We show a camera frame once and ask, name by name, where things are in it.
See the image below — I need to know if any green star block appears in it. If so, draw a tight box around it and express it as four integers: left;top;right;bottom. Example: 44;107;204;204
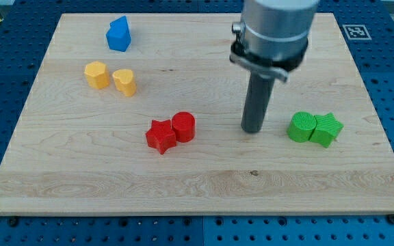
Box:
309;113;343;148

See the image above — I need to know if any green circle block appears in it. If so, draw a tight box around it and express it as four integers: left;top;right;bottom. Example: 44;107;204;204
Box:
287;111;317;143

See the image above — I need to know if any red star block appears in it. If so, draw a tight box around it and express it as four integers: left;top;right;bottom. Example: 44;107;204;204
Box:
146;120;176;154

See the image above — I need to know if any yellow heart block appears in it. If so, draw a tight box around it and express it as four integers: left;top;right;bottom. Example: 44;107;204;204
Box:
112;69;137;97

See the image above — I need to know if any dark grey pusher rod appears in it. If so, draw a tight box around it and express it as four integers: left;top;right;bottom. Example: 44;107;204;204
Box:
241;73;274;133

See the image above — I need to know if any yellow hexagon block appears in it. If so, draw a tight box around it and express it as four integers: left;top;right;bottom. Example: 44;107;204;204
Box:
84;61;110;90

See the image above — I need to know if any blue pentagon block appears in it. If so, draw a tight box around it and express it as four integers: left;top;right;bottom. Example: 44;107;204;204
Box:
106;16;131;52

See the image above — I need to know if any red circle block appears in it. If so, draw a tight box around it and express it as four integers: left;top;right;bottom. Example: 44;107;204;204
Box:
172;111;196;143

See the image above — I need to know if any wooden board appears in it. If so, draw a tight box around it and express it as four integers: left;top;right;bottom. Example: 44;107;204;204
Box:
0;14;394;217

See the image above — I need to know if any white fiducial marker tag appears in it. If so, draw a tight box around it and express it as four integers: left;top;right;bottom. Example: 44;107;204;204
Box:
343;24;371;40

